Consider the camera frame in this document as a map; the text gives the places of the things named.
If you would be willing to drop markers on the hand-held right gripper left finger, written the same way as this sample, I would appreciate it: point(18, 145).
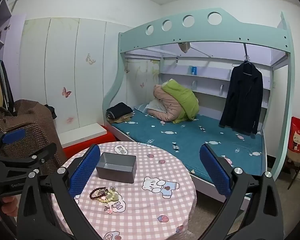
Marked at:
point(85, 171)

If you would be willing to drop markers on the blue printed bed sheet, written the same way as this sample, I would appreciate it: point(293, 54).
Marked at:
point(190, 135)

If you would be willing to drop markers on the beige folded clothes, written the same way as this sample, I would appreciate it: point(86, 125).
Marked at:
point(122, 120)

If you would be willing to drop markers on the black folded clothes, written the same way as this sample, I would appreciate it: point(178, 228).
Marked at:
point(120, 108)

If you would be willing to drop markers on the pink flower hair clip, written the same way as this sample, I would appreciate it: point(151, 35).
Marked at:
point(107, 210)

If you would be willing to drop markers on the small blue box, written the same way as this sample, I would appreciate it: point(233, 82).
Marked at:
point(193, 70)

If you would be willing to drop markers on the clothes hanger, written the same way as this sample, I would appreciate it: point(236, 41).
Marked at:
point(246, 59)

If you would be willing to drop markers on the red butterfly wall sticker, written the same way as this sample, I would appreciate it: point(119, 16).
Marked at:
point(66, 92)

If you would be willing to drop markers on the faded pink butterfly sticker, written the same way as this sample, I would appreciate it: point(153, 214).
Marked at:
point(70, 120)

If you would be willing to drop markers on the dark hanging garments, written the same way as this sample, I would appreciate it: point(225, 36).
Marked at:
point(5, 85)

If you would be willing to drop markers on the beige hanging cloth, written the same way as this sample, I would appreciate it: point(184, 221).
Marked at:
point(184, 47)

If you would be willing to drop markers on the white pillow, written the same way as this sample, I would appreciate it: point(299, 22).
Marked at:
point(153, 106)

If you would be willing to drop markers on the green quilt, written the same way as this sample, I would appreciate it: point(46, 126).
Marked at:
point(182, 97)

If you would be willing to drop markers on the light green bunk bed frame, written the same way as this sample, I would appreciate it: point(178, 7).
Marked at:
point(190, 33)

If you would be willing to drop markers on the grey metal box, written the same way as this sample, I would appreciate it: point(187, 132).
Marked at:
point(115, 173)

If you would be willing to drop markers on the pale butterfly wall sticker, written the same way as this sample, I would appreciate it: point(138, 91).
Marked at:
point(90, 59)

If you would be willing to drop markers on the red stool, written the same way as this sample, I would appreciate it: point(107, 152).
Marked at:
point(75, 150)

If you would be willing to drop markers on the pink quilt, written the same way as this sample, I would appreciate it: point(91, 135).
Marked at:
point(165, 105)

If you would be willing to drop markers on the brown dotted cloth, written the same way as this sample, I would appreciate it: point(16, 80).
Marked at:
point(32, 120)

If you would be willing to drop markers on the red cat print bag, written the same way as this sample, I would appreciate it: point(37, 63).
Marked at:
point(298, 132)

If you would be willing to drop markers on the pink checkered tablecloth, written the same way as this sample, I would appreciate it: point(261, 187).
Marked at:
point(140, 205)

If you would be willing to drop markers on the black coat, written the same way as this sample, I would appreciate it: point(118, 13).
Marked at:
point(242, 97)

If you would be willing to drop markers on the white board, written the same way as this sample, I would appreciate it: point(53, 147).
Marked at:
point(82, 132)

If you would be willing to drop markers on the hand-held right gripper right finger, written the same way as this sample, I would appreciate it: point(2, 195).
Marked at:
point(215, 172)

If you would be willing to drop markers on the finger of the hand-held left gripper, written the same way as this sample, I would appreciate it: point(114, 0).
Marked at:
point(30, 155)
point(13, 136)

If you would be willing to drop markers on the black cloth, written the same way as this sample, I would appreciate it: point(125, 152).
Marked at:
point(52, 111)

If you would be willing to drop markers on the wooden chair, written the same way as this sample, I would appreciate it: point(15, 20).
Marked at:
point(296, 157)

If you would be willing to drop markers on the person's left hand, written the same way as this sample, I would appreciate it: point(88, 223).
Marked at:
point(8, 205)

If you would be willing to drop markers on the purple wardrobe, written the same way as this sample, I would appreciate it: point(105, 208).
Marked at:
point(15, 55)

